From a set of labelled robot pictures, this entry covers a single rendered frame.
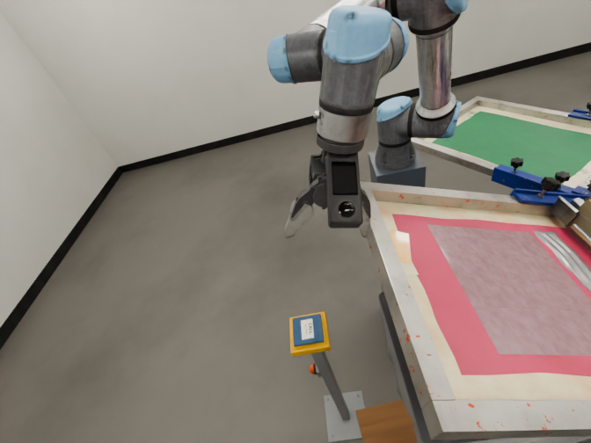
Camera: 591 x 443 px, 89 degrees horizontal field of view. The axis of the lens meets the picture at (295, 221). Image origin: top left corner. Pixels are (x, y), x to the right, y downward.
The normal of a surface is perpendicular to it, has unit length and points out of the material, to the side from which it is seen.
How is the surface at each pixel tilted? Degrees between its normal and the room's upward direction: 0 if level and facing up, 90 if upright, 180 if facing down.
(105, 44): 90
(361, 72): 91
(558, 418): 22
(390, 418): 0
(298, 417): 0
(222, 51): 90
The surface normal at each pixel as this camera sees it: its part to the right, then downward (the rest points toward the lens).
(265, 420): -0.24, -0.72
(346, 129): -0.03, 0.65
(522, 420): 0.15, -0.74
